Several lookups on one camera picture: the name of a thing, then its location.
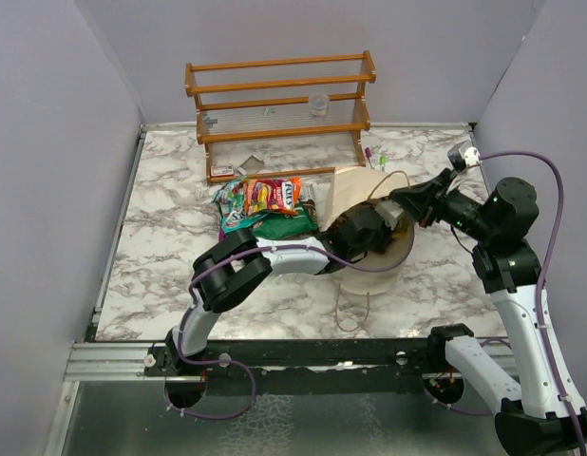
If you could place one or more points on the wooden orange shelf rack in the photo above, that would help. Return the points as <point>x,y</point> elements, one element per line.
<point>237,93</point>

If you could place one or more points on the brown snack bag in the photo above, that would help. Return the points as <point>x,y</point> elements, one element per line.
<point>307,199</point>

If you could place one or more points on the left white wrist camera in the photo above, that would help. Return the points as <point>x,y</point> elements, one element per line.
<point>393,216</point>

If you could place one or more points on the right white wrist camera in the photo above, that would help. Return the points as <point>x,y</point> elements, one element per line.
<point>464,157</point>

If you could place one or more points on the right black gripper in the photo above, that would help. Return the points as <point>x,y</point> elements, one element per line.
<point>426,200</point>

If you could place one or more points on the green snack packet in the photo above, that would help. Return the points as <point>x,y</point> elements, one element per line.
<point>280,227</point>

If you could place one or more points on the orange Fox's fruits packet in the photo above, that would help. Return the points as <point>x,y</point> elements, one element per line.
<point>278,196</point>

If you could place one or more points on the teal snack packet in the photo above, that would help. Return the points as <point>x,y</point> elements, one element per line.
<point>230,200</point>

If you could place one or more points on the teal clip on shelf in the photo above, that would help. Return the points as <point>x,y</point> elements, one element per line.
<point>209,120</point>

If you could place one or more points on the small red white box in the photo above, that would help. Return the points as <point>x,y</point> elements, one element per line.
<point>222,171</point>

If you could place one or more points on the clear plastic jar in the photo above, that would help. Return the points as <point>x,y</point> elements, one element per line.
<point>319,104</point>

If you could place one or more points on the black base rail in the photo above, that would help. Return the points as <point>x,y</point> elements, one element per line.
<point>307,366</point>

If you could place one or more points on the beige paper bag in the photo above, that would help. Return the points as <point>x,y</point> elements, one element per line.
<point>373,274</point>

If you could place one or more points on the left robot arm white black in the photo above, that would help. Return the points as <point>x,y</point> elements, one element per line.
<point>225,275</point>

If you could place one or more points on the purple capped marker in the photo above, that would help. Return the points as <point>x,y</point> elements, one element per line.
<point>369,158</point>

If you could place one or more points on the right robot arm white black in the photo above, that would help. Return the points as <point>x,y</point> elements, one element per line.
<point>540,411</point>

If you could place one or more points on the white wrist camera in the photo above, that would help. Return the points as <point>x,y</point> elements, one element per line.
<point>464,157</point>
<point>393,216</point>

